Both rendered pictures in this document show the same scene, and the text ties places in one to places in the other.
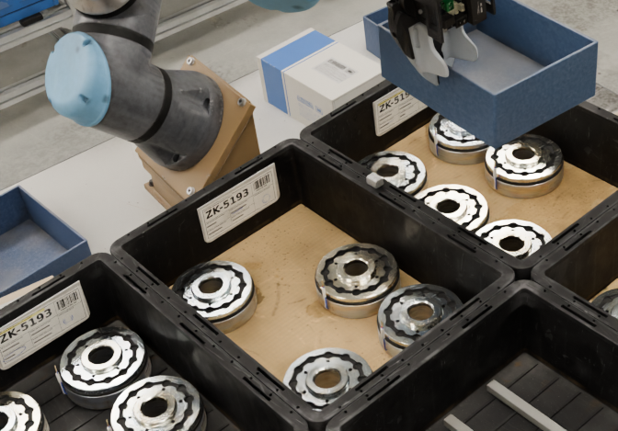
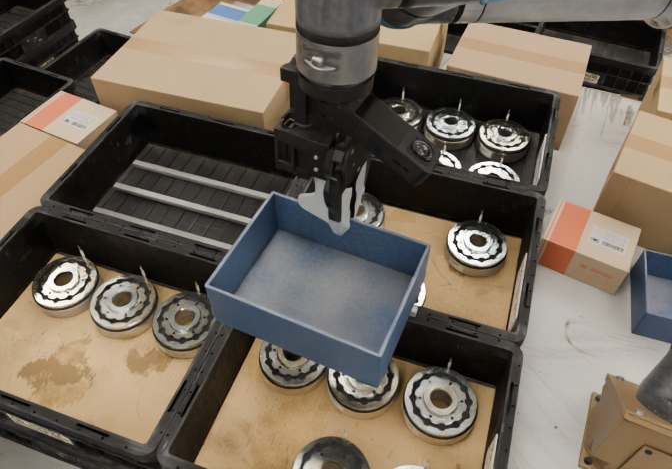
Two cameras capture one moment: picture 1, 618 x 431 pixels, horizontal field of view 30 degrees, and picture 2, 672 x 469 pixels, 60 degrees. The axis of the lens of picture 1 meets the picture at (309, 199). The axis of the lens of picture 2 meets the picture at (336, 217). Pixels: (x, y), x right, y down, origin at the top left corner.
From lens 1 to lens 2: 1.48 m
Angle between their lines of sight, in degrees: 87
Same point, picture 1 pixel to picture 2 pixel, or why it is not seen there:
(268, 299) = (445, 270)
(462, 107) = (312, 226)
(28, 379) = (530, 175)
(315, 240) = not seen: hidden behind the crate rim
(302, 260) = (450, 309)
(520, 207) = (314, 434)
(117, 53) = not seen: outside the picture
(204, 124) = (650, 386)
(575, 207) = (267, 453)
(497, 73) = (316, 314)
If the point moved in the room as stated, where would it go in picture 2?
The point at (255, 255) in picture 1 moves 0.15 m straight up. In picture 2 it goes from (487, 301) to (507, 244)
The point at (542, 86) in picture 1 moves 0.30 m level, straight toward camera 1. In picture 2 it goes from (246, 240) to (190, 94)
